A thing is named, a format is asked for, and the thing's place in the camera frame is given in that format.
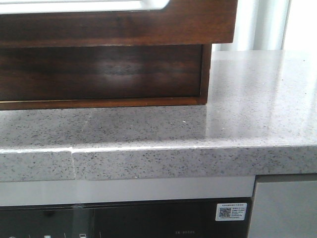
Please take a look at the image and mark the grey cabinet door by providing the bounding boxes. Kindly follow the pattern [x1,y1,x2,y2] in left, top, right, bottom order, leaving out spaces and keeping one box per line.
[248,174,317,238]

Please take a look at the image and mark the black built-in appliance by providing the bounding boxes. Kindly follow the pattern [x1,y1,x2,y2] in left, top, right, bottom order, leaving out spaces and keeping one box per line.
[0,197,252,238]

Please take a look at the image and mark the dark wooden drawer cabinet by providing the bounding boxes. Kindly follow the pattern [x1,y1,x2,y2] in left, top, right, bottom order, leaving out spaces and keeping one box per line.
[0,42,213,111]

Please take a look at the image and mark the white curtain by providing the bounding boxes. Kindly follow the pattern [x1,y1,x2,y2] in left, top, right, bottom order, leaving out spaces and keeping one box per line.
[212,0,291,52]

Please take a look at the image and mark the wooden drawer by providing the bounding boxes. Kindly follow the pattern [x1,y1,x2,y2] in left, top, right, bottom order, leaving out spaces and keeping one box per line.
[0,44,204,102]
[0,0,238,48]

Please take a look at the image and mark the white QR code sticker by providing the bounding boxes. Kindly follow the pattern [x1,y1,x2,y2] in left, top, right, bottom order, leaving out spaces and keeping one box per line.
[215,203,248,221]

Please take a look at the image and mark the white tray on cabinet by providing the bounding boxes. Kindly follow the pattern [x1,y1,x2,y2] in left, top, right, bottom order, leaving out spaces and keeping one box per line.
[0,0,169,14]

